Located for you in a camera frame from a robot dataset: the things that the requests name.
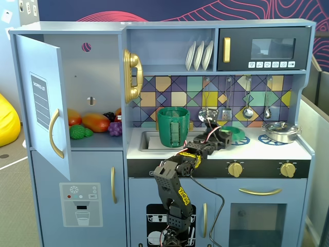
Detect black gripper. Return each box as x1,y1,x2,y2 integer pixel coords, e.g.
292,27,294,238
187,127,232,157

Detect green plastic plate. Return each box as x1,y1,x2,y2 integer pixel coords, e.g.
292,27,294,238
220,125,246,141

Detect green plastic recipient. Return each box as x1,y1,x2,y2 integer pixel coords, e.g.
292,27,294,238
157,107,191,148

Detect steel hanging slotted spatula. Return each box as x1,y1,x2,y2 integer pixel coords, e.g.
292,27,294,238
222,76,233,121

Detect steel hanging skimmer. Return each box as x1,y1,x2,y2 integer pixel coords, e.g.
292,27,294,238
198,76,212,124

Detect steel hanging ladle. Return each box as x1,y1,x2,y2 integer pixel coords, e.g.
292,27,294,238
243,76,254,119

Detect gold stove knob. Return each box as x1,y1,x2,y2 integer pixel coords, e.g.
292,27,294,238
279,161,297,179
227,161,244,178

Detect steel hanging spoon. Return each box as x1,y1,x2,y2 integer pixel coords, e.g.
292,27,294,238
264,76,273,119

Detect steel toy pot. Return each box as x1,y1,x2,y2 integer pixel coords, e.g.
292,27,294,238
262,126,301,144

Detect steel toy sink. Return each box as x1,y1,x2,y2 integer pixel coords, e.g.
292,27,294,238
140,130,206,152

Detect white toy plate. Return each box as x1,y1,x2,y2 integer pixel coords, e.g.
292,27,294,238
185,41,197,71
201,40,214,71
193,40,205,72

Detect grey partition panel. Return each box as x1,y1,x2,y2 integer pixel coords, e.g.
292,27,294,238
299,55,329,247

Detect blue oven door with window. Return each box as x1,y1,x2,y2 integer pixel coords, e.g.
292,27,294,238
216,179,308,247

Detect blue dishwasher door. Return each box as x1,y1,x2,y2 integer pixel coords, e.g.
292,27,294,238
128,178,216,247

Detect purple toy grapes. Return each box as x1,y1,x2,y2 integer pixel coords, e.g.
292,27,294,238
107,121,123,137

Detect gold toy telephone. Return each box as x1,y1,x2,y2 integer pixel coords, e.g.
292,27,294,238
122,48,144,104

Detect black toy microwave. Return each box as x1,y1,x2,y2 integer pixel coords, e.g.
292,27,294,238
217,26,312,72

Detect orange toy mango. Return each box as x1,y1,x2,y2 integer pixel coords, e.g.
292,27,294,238
81,113,111,133

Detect green toy broccoli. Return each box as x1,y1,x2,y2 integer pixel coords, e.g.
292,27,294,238
69,125,94,140

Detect red yellow toy peach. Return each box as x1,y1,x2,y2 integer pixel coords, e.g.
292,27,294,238
67,108,82,127

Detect blue freezer door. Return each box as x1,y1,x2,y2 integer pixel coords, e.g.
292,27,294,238
30,150,128,247

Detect blue toy kitchen unit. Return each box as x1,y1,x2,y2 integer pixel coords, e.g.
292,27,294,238
9,18,317,247

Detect blue fridge door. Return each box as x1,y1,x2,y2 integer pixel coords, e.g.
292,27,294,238
14,34,71,182

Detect yellow bean bag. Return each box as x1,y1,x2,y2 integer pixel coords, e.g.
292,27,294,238
0,93,21,148

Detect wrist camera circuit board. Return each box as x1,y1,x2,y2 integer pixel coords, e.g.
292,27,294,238
205,107,220,121

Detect gold oven handle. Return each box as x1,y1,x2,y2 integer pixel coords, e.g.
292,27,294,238
239,188,283,196

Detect black cable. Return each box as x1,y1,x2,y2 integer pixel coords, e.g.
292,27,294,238
191,174,225,247

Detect gold microwave handle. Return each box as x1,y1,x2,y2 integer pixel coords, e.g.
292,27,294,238
223,37,231,63

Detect gold dishwasher door handle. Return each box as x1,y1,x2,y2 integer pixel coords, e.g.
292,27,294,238
203,203,208,239

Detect gold freezer door handle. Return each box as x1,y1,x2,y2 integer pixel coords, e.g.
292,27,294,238
111,166,118,204

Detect gold curved fridge door handle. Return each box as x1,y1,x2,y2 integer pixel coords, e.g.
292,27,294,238
49,108,65,159

